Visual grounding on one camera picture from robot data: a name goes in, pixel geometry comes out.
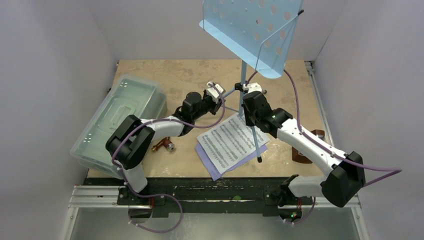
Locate white sheet music page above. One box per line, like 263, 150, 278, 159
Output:
197, 113, 270, 174

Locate purple paper sheet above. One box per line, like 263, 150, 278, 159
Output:
195, 140, 257, 181

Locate light blue music stand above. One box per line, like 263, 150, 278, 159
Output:
198, 0, 305, 164

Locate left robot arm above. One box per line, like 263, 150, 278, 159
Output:
105, 92, 224, 205

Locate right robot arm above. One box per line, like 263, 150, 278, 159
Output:
242, 90, 366, 208

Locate brown capo clamp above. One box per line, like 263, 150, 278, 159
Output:
151, 136, 176, 152

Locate brown metronome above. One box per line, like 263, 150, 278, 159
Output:
291, 129, 326, 164

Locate clear plastic storage bin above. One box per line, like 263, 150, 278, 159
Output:
70, 74, 168, 179

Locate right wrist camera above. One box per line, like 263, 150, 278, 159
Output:
242, 82, 267, 94

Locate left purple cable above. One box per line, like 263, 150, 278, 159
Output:
111, 82, 227, 234

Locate purple cable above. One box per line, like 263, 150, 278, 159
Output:
111, 82, 227, 234
245, 68, 403, 226

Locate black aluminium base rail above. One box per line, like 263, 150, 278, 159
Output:
69, 177, 313, 218

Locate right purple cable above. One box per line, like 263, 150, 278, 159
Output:
245, 68, 403, 226

